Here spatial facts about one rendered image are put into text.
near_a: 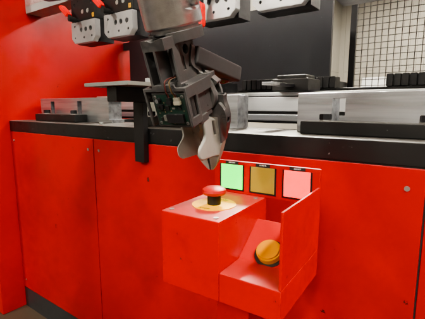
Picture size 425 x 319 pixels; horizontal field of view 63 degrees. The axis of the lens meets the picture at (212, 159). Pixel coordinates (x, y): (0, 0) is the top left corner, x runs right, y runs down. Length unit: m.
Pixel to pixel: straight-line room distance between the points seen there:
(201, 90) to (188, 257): 0.25
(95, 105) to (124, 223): 0.49
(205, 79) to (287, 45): 1.06
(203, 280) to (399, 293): 0.41
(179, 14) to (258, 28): 1.15
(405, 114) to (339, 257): 0.33
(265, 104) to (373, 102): 0.47
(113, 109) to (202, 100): 0.93
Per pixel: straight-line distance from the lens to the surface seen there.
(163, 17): 0.44
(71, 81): 1.91
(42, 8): 1.73
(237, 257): 0.56
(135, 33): 1.27
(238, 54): 1.61
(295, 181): 0.59
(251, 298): 0.50
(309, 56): 1.46
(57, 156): 1.44
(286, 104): 1.18
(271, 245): 0.55
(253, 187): 0.62
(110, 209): 1.22
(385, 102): 0.84
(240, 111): 0.98
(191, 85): 0.44
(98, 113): 1.41
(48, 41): 1.88
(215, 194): 0.55
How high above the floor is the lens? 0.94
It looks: 9 degrees down
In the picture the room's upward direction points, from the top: straight up
